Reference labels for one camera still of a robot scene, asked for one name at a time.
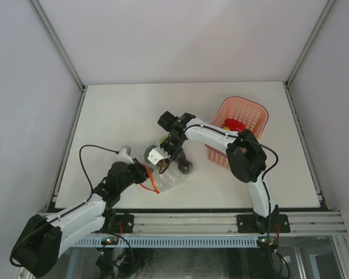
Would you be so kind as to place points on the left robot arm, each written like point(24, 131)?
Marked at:
point(45, 238)

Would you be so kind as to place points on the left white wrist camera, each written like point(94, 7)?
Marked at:
point(124, 155)

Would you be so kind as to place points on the clear zip top bag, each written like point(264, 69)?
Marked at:
point(163, 177)

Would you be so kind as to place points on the grey slotted cable duct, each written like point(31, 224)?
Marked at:
point(231, 241)

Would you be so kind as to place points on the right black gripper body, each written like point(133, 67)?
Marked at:
point(173, 147)

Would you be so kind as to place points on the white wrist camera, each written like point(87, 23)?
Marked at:
point(124, 155)
point(157, 155)

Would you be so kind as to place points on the right aluminium frame post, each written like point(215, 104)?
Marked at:
point(310, 40)

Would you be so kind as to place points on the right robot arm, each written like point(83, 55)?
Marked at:
point(170, 122)

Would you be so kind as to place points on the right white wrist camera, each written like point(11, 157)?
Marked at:
point(157, 155)

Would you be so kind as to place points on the red yellow fake peach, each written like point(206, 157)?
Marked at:
point(233, 125)

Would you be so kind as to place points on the pink plastic basket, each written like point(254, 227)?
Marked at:
point(237, 114)

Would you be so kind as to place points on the aluminium front rail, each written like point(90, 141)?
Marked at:
point(297, 224)

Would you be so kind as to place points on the dark green fake fruit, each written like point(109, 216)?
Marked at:
point(147, 152)

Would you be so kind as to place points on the light green fake apple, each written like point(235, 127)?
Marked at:
point(163, 139)

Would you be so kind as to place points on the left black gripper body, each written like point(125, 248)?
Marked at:
point(135, 174)

